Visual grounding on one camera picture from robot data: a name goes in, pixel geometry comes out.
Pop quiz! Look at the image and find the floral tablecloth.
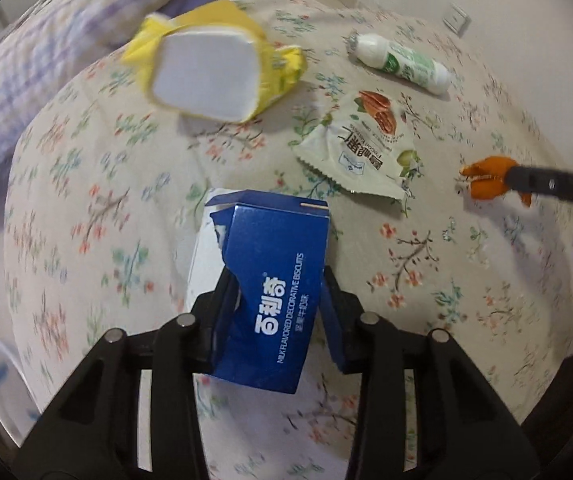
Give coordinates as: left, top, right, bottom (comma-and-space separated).
2, 0, 573, 480

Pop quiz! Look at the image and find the checked blanket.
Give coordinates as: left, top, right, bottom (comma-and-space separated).
0, 0, 267, 196

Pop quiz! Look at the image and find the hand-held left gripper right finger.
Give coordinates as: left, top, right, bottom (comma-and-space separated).
319, 265, 542, 480

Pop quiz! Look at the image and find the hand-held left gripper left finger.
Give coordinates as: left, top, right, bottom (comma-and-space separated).
11, 267, 240, 480

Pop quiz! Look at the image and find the white nut snack wrapper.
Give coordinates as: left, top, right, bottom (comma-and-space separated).
293, 90, 423, 203

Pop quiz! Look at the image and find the white wall socket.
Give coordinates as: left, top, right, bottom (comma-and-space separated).
443, 4, 471, 35

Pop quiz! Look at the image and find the white bottle with green label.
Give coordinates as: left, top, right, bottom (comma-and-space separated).
349, 32, 452, 97

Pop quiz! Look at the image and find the blue biscuit box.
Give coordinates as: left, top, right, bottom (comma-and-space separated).
185, 187, 331, 395

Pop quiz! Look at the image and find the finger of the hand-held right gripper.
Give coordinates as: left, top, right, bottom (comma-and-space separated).
504, 164, 573, 213

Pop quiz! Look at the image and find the yellow paper carton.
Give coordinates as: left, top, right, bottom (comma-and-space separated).
120, 0, 308, 123

